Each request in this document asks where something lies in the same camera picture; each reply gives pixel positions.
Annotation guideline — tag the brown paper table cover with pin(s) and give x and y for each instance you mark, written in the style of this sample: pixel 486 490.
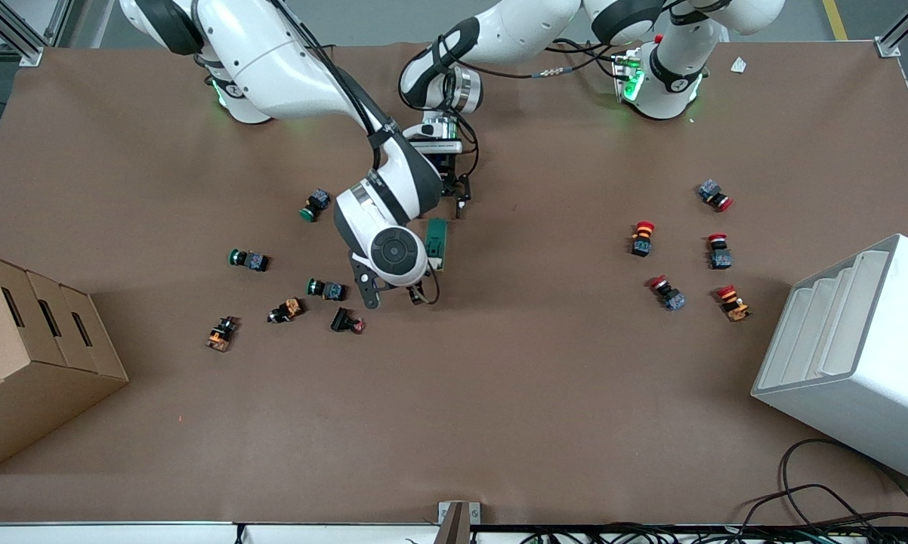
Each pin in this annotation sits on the brown paper table cover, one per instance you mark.
pixel 454 393

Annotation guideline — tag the cardboard box with slots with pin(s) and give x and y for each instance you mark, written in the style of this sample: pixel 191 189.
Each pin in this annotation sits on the cardboard box with slots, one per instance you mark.
pixel 31 363

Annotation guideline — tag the small white paper scrap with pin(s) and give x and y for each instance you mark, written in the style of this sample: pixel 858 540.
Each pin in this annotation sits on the small white paper scrap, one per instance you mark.
pixel 739 66

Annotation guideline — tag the green push button switch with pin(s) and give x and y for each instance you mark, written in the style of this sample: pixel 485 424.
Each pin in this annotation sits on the green push button switch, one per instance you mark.
pixel 325 288
pixel 314 204
pixel 248 260

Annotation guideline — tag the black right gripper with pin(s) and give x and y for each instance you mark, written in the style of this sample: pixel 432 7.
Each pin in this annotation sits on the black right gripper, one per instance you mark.
pixel 415 292

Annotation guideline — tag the red yellow emergency stop button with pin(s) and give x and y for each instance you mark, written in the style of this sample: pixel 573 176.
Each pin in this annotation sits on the red yellow emergency stop button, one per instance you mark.
pixel 642 238

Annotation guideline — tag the white slotted bin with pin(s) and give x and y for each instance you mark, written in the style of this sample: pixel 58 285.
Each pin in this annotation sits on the white slotted bin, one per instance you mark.
pixel 854 363

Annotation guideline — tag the red orange emergency stop button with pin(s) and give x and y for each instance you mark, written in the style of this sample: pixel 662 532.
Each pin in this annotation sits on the red orange emergency stop button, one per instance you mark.
pixel 733 302

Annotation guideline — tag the metal table edge bracket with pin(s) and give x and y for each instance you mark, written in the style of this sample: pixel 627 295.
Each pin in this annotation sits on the metal table edge bracket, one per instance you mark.
pixel 458 521

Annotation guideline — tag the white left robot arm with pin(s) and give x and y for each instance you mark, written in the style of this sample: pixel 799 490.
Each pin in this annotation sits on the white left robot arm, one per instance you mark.
pixel 514 30

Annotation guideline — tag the black orange button switch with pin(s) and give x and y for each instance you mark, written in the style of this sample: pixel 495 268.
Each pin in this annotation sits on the black orange button switch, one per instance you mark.
pixel 285 310
pixel 221 333

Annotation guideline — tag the black pink button switch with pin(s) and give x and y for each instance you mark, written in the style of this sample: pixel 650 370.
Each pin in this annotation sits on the black pink button switch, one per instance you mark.
pixel 347 321

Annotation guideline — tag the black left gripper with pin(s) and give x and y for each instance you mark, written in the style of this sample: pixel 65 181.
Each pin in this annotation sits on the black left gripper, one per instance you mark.
pixel 451 179

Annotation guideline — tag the aluminium frame profile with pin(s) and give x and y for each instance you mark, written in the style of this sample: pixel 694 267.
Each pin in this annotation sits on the aluminium frame profile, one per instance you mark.
pixel 60 23
pixel 888 45

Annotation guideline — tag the white table edge rail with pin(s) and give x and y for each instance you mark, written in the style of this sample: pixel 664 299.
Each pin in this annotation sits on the white table edge rail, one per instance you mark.
pixel 121 533

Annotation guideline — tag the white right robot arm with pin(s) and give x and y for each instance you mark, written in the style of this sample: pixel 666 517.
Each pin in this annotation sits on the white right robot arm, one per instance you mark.
pixel 273 53

